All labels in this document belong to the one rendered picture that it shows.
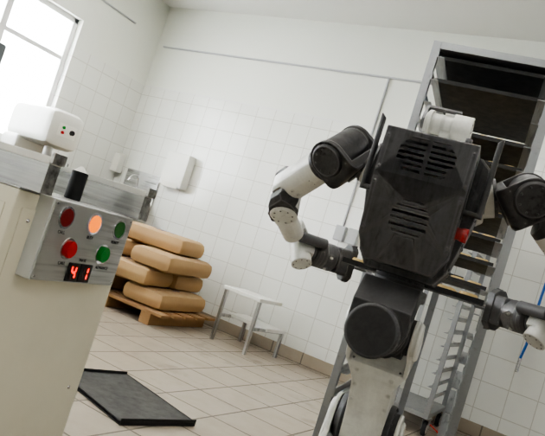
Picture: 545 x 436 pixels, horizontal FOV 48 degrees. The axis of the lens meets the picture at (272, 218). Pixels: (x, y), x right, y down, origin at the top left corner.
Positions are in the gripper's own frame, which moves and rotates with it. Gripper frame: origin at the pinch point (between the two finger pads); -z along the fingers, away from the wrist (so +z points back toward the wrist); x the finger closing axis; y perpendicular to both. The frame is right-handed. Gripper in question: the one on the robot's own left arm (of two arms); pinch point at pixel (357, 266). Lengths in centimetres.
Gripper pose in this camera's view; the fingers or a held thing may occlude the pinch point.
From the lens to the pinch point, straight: 208.1
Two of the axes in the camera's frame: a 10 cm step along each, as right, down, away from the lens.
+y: -4.2, -1.0, 9.0
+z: -8.5, -2.9, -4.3
